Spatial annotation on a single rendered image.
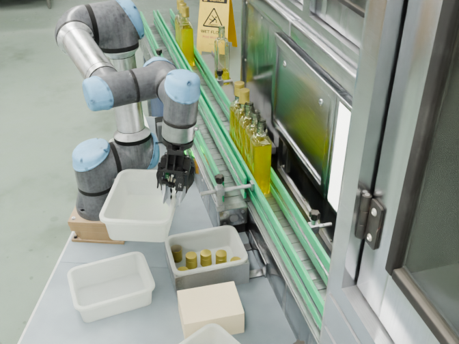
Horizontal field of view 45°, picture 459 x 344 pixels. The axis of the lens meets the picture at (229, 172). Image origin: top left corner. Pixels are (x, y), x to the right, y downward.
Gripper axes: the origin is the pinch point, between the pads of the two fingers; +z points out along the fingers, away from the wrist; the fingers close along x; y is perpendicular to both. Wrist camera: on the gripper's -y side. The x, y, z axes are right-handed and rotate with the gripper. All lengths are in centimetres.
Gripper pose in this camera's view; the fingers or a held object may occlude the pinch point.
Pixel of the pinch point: (173, 201)
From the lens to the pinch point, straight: 138.5
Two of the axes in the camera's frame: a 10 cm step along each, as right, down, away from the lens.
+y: -0.5, 5.6, -8.3
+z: -1.3, 8.2, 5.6
